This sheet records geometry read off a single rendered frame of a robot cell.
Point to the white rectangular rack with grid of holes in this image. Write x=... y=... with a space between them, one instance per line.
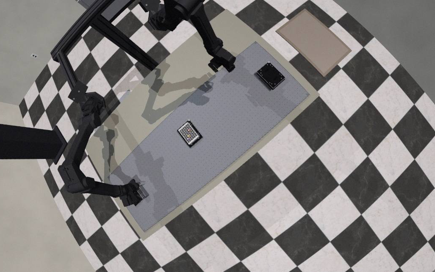
x=184 y=132

